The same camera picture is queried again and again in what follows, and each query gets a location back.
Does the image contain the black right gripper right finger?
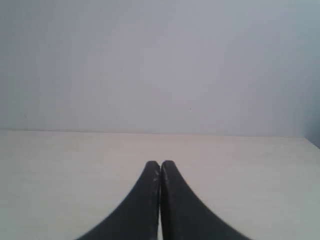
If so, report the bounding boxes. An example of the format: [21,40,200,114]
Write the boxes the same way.
[160,160,247,240]

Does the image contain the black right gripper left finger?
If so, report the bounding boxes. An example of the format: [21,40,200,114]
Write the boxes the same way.
[79,161,161,240]

